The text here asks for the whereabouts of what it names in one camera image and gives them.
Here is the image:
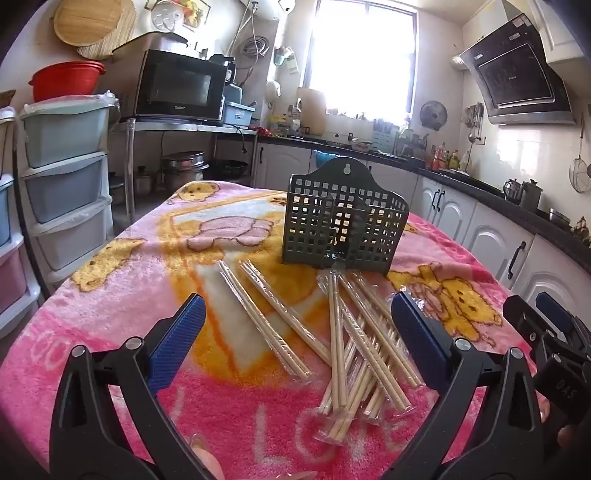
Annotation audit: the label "white water heater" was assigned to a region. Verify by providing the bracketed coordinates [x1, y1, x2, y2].
[240, 0, 296, 19]

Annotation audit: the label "pink printed bear blanket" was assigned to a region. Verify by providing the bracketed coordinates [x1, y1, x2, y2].
[0, 180, 541, 480]

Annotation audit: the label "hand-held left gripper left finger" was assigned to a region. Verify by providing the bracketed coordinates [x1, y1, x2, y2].
[48, 294, 218, 480]

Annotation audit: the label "metal shelf table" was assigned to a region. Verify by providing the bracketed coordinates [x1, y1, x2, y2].
[108, 117, 259, 222]

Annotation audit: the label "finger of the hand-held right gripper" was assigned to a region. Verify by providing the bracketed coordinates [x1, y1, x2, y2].
[536, 292, 583, 337]
[502, 295, 555, 352]

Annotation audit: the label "blue hanging item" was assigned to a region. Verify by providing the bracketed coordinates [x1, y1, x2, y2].
[310, 150, 342, 171]

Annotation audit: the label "bright kitchen window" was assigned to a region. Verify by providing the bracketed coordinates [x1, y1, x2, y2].
[310, 0, 419, 118]

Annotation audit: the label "light blue knife block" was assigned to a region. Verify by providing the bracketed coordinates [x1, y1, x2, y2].
[372, 117, 400, 151]

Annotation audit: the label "dark green utensil basket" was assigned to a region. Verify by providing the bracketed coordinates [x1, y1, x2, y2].
[281, 157, 411, 278]

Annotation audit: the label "pile of chopsticks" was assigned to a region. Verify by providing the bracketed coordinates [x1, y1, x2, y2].
[217, 259, 426, 446]

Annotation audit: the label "person's right hand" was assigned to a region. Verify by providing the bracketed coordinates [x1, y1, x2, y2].
[538, 399, 580, 455]

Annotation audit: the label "person's left hand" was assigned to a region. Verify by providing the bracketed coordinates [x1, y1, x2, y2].
[189, 444, 320, 480]

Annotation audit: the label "round bamboo board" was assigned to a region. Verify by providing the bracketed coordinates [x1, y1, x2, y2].
[53, 0, 124, 46]
[76, 0, 138, 61]

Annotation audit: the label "blue plastic bin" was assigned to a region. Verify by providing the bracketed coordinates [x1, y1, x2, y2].
[222, 102, 256, 127]

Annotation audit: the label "small wall fan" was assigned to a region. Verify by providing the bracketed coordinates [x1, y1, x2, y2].
[419, 100, 448, 131]

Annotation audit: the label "black wok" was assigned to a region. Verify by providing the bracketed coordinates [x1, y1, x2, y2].
[205, 159, 250, 178]

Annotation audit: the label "steel mesh strainer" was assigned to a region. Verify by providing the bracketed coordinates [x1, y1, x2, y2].
[568, 124, 588, 190]

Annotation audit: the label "black microwave oven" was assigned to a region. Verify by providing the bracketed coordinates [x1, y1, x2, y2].
[134, 48, 228, 123]

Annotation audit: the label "row of condiment bottles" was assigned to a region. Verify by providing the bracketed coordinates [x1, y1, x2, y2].
[429, 142, 472, 172]

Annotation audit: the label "black range hood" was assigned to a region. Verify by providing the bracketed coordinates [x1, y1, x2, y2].
[457, 14, 577, 126]

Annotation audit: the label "pink white plastic drawer tower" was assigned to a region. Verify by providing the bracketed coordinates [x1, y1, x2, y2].
[0, 106, 42, 342]

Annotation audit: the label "pastel plastic drawer tower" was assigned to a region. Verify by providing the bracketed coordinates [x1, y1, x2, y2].
[17, 95, 120, 287]

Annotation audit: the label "stacked steel pots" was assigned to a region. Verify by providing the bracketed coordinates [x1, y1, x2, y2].
[161, 151, 206, 188]

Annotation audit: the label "translucent water jug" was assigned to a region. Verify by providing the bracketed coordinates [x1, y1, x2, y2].
[295, 88, 328, 137]

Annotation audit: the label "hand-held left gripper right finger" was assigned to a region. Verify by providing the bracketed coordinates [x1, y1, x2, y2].
[383, 291, 544, 480]

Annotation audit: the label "red plastic basin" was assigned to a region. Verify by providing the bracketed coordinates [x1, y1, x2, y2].
[28, 61, 107, 103]

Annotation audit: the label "white upper cabinet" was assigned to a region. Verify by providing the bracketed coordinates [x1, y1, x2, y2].
[526, 0, 591, 63]

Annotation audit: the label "coiled grey hose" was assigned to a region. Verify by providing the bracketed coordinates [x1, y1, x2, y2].
[240, 37, 271, 61]

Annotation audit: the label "hanging kitchen utensils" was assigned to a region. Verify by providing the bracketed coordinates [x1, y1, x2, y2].
[464, 104, 485, 144]

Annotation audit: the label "black electric kettle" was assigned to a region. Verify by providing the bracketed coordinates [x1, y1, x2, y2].
[210, 54, 237, 86]

